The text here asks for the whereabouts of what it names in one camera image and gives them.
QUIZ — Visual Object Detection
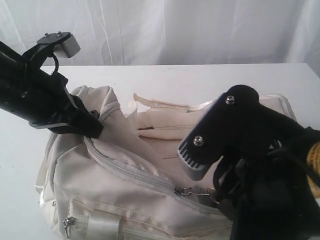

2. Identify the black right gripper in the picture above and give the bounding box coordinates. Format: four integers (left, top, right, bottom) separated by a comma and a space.
213, 139, 320, 240

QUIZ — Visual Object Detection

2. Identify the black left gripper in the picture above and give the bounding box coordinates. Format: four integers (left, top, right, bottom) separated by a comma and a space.
14, 63, 104, 138

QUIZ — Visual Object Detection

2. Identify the cream fabric duffel bag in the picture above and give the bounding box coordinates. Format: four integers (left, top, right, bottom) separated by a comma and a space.
33, 84, 295, 240

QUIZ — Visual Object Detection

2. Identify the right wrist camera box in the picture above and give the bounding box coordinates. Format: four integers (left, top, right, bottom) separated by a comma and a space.
177, 85, 304, 181

